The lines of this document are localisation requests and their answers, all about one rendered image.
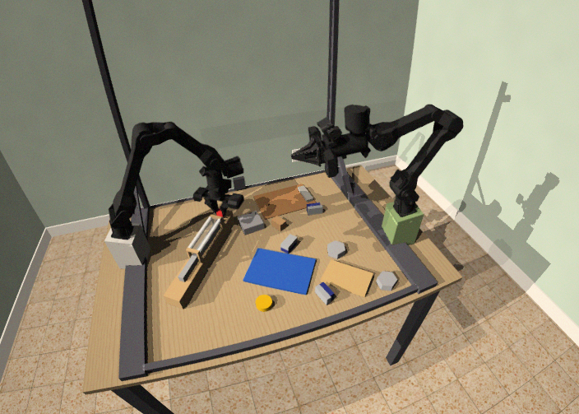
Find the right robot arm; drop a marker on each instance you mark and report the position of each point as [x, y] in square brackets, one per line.
[142, 141]

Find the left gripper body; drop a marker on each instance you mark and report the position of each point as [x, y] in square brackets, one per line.
[342, 149]

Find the small tan wooden block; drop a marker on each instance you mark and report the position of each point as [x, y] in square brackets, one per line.
[278, 223]

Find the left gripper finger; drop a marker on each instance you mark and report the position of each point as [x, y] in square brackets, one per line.
[310, 144]
[311, 155]

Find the yellow short cylinder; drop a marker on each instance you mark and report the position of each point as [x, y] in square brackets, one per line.
[264, 303]

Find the blue rectangular slab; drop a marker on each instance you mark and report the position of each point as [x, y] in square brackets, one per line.
[280, 271]

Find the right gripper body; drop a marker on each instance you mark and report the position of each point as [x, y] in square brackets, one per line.
[218, 193]

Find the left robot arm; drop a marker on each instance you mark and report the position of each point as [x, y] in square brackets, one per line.
[385, 134]

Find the tan flat rectangular board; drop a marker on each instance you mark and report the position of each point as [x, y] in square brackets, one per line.
[347, 278]

